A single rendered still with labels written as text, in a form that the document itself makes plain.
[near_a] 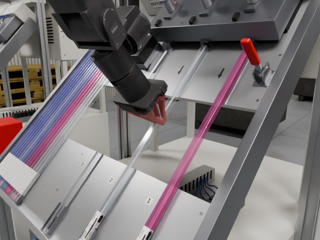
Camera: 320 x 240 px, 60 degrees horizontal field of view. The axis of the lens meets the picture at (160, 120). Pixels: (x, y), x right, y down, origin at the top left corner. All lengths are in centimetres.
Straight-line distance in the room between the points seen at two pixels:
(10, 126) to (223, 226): 100
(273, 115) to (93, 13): 33
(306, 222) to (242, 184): 39
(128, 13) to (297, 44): 31
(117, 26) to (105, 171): 30
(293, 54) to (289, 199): 55
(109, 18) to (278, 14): 31
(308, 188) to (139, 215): 44
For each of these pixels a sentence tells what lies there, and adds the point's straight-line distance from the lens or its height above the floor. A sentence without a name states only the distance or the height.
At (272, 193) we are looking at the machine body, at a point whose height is 62.
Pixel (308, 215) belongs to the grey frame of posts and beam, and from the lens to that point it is 81.
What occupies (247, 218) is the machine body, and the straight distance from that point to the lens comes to 85.
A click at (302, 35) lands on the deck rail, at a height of 110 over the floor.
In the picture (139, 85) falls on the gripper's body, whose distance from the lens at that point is 49.
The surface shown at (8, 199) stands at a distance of 77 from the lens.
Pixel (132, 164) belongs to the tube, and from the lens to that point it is 55.
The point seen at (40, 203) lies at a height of 74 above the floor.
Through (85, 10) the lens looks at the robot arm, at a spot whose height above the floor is 113.
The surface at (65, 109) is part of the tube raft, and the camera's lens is 84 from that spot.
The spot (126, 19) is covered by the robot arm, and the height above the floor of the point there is 113.
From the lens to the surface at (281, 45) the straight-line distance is 61.
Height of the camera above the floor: 108
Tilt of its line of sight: 15 degrees down
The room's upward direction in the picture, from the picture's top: straight up
